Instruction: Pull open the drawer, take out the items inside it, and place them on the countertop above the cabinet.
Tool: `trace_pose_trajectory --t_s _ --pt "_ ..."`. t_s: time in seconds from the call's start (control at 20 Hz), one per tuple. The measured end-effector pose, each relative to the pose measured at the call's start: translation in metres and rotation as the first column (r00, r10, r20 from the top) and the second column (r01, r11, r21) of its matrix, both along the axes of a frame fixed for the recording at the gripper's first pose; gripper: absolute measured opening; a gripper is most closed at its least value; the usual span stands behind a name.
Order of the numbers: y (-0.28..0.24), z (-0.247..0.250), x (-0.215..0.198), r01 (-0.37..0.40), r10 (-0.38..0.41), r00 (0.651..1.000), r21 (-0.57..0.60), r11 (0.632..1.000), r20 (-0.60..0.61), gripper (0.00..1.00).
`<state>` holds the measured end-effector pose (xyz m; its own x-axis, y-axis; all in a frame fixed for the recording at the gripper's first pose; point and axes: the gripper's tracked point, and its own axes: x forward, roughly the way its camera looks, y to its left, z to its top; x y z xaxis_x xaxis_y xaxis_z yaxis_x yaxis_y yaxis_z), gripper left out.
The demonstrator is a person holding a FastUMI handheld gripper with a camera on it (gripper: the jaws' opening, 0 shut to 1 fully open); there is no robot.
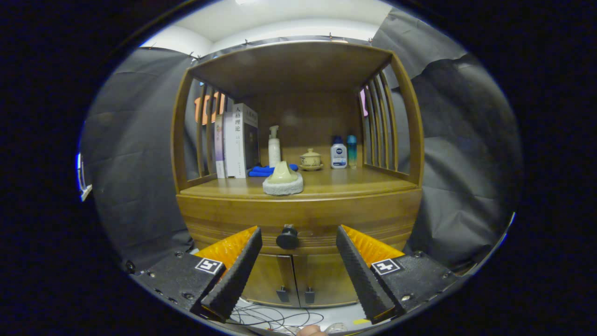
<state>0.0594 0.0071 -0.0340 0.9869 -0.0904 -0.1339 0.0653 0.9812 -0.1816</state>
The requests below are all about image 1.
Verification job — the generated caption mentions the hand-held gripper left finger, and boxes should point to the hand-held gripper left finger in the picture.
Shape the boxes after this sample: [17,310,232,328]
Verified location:
[132,226,263,322]

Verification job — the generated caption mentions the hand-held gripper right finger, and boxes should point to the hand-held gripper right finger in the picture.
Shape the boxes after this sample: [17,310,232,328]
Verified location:
[335,225,460,325]

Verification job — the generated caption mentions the wooden drawer with black knob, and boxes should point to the wooden drawer with black knob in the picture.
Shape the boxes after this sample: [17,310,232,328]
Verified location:
[177,188,423,256]

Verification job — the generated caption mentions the pale green handled scrub brush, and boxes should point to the pale green handled scrub brush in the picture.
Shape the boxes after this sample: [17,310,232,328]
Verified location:
[262,161,304,196]

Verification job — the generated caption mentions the wooden cabinet door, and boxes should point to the wooden cabinet door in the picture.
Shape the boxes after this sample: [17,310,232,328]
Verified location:
[292,253,360,308]
[243,254,299,308]

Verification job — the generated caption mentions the wooden countertop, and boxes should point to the wooden countertop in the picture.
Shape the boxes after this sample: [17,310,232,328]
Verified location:
[180,166,418,202]

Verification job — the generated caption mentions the brown wooden cabinet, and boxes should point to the brown wooden cabinet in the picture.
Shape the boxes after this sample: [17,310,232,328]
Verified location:
[170,41,425,309]

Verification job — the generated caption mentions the blue folded cloth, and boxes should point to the blue folded cloth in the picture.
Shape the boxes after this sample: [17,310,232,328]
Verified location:
[248,163,299,177]

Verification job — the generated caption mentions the white lotion bottle blue cap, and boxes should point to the white lotion bottle blue cap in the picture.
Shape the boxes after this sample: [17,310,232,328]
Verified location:
[330,136,348,169]

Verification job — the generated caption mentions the beige lidded teacup with saucer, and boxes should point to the beige lidded teacup with saucer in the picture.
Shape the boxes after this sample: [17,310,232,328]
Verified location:
[299,148,324,171]

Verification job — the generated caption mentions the thin white book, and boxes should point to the thin white book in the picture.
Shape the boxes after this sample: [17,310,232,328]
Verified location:
[223,112,236,179]

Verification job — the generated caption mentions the thin purple book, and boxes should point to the thin purple book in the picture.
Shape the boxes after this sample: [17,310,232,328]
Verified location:
[214,114,227,179]

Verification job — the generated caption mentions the white pump bottle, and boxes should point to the white pump bottle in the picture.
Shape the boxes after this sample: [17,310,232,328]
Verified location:
[268,125,282,168]

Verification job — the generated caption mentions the thick white and black book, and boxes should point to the thick white and black book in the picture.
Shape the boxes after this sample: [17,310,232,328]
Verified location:
[232,103,260,179]

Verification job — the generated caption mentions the black floor cables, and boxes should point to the black floor cables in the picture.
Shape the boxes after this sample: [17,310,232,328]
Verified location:
[229,299,325,333]

